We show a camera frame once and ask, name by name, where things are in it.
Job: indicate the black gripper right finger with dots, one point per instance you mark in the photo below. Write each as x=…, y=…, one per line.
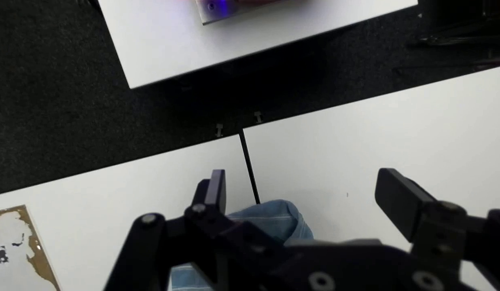
x=404, y=202

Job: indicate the small metal table bracket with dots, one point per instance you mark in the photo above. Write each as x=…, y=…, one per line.
x=218, y=129
x=257, y=115

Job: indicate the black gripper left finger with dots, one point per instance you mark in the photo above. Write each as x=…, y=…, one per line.
x=205, y=231

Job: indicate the black stand base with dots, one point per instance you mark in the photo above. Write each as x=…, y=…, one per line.
x=459, y=26

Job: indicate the blue striped cloth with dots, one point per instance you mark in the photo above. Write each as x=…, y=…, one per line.
x=275, y=220

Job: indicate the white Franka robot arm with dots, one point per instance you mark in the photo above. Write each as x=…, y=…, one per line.
x=226, y=6

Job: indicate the brown and white cardboard sheet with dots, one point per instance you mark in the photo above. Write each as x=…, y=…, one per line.
x=22, y=252

